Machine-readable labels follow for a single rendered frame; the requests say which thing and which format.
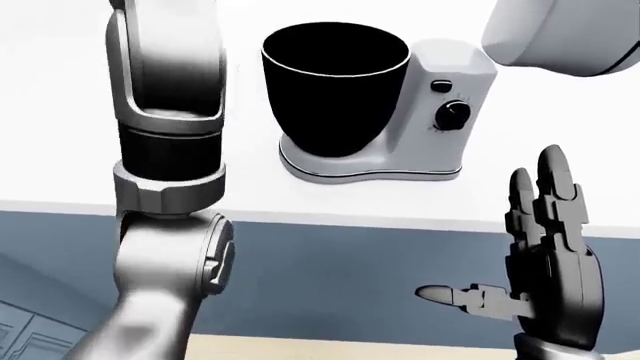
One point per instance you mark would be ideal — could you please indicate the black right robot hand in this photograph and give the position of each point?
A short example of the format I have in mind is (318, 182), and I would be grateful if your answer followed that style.
(565, 270)

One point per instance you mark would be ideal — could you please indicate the white stand mixer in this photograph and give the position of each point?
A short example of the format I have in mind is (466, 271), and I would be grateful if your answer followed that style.
(445, 112)

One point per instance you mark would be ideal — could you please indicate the black stand mixer bowl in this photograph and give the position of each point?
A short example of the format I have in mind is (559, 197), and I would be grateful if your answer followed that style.
(334, 90)

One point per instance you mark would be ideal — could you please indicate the blue cabinet front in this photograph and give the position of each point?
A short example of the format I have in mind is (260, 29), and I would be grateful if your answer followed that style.
(350, 277)

